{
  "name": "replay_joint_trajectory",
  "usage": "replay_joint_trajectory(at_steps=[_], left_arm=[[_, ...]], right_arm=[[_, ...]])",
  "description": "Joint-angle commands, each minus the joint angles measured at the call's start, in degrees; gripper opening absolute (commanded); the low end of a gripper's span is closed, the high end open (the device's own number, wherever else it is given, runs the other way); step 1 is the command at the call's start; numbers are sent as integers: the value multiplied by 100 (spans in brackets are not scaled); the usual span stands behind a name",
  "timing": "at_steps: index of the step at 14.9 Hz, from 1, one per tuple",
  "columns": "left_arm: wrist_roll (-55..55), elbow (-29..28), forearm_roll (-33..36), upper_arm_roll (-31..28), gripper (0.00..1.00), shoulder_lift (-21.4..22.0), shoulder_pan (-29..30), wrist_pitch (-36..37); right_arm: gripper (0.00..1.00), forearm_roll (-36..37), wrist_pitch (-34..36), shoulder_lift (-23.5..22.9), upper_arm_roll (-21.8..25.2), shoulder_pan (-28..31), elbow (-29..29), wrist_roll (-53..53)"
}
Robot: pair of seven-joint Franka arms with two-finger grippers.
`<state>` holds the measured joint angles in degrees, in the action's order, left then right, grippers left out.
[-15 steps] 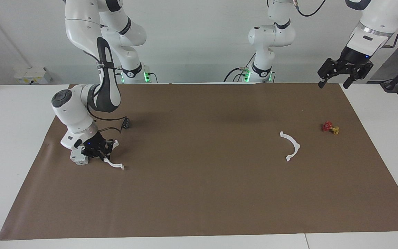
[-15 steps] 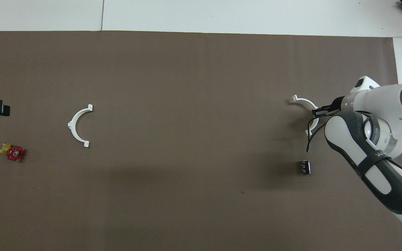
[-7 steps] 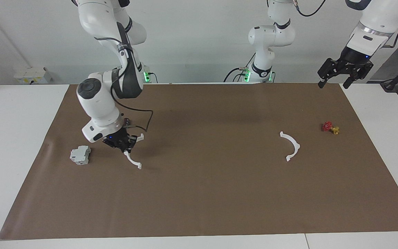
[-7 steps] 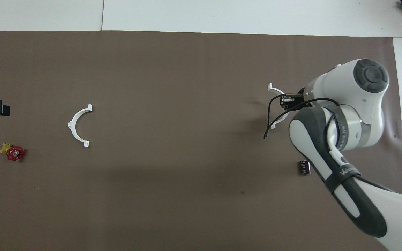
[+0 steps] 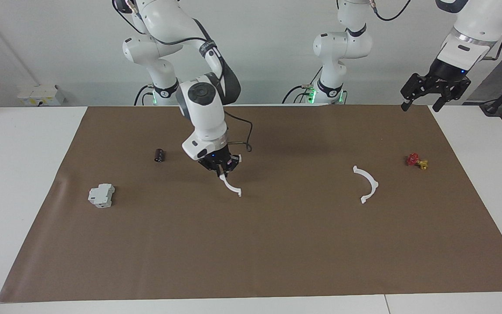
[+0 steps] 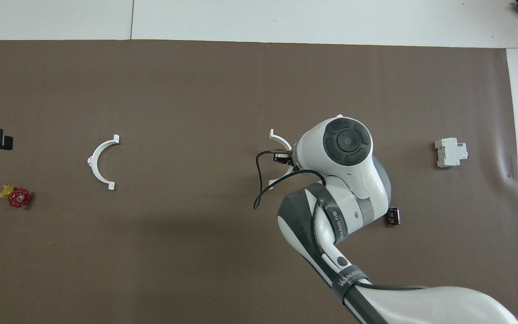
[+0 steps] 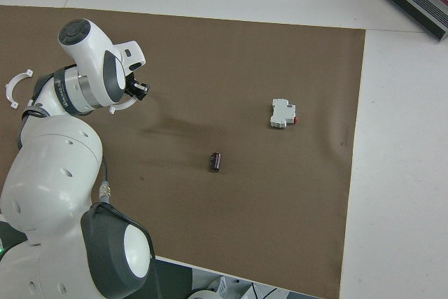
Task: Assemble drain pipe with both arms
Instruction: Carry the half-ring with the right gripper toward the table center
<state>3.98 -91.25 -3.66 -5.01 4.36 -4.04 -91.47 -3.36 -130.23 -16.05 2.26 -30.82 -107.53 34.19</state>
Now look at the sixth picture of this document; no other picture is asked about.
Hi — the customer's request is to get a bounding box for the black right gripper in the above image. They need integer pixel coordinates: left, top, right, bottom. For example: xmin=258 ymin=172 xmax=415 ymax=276
xmin=272 ymin=151 xmax=296 ymax=168

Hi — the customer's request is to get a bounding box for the white half ring pipe clamp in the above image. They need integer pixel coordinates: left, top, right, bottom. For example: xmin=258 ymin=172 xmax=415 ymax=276
xmin=268 ymin=129 xmax=295 ymax=186
xmin=87 ymin=134 xmax=120 ymax=190

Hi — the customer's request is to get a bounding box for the red and yellow valve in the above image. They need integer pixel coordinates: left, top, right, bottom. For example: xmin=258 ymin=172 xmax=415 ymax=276
xmin=0 ymin=184 xmax=32 ymax=208

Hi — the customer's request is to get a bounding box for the brown paper table mat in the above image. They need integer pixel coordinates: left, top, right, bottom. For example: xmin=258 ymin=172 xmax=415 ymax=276
xmin=0 ymin=40 xmax=518 ymax=324

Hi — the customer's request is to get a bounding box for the white circuit breaker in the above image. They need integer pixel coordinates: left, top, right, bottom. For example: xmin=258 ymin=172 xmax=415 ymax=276
xmin=434 ymin=137 xmax=469 ymax=169

